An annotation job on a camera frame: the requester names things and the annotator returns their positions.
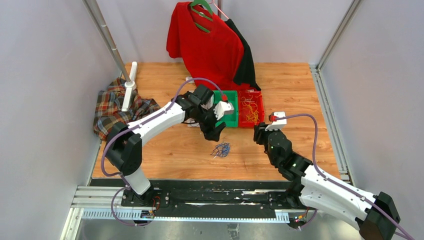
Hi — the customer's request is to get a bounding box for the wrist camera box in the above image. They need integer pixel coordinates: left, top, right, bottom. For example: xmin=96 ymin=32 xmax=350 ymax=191
xmin=265 ymin=111 xmax=287 ymax=131
xmin=213 ymin=101 xmax=235 ymax=121

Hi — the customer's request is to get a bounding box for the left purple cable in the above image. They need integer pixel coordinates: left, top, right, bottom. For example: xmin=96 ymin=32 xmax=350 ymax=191
xmin=100 ymin=77 xmax=229 ymax=228

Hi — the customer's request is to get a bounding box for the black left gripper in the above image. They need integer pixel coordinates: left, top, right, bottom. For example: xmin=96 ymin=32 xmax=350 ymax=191
xmin=195 ymin=104 xmax=227 ymax=142

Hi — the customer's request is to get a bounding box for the yellow cable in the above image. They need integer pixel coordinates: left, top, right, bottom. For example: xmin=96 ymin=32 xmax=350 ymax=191
xmin=240 ymin=92 xmax=263 ymax=124

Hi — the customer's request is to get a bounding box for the black t-shirt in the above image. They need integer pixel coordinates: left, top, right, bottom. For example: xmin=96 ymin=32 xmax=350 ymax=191
xmin=225 ymin=19 xmax=261 ymax=91

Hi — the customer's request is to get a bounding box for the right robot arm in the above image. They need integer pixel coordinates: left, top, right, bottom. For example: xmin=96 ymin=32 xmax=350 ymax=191
xmin=253 ymin=122 xmax=401 ymax=240

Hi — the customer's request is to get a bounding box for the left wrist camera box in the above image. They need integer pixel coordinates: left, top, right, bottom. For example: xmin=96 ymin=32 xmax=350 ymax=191
xmin=213 ymin=101 xmax=235 ymax=121

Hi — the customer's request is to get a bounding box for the white stand with pole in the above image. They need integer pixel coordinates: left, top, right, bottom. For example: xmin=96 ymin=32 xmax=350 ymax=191
xmin=82 ymin=0 xmax=138 ymax=112

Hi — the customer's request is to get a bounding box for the plaid cloth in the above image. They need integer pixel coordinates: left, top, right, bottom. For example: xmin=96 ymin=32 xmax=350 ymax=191
xmin=93 ymin=78 xmax=161 ymax=141

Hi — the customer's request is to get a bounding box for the blue cable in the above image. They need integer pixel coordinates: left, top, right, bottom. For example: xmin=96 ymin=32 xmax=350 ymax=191
xmin=210 ymin=142 xmax=232 ymax=159

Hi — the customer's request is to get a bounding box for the white plastic bin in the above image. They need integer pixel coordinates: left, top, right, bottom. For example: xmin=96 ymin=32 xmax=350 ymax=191
xmin=186 ymin=94 xmax=214 ymax=128

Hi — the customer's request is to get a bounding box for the green clothes hanger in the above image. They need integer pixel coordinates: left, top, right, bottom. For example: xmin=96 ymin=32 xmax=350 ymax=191
xmin=189 ymin=0 xmax=214 ymax=34

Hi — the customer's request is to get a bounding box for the red plastic bin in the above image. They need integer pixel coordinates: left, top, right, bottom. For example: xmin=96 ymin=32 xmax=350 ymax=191
xmin=237 ymin=90 xmax=265 ymax=128

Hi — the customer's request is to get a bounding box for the red t-shirt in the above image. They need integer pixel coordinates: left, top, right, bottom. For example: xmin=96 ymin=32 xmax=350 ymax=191
xmin=166 ymin=1 xmax=244 ymax=90

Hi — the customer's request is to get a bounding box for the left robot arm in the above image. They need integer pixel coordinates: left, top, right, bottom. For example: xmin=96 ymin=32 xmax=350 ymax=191
xmin=102 ymin=84 xmax=234 ymax=207

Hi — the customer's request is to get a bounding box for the green plastic bin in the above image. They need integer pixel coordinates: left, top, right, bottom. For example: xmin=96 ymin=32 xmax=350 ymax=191
xmin=216 ymin=90 xmax=239 ymax=128

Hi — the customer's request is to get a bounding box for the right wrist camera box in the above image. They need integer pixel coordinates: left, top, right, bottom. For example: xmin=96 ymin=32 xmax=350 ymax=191
xmin=265 ymin=111 xmax=287 ymax=131

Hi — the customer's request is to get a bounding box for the pink clothes hanger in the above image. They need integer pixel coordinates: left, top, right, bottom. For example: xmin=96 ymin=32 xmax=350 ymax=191
xmin=211 ymin=0 xmax=230 ymax=20

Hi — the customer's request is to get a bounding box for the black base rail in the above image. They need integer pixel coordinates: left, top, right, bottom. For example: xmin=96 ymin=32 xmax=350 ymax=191
xmin=89 ymin=178 xmax=357 ymax=221

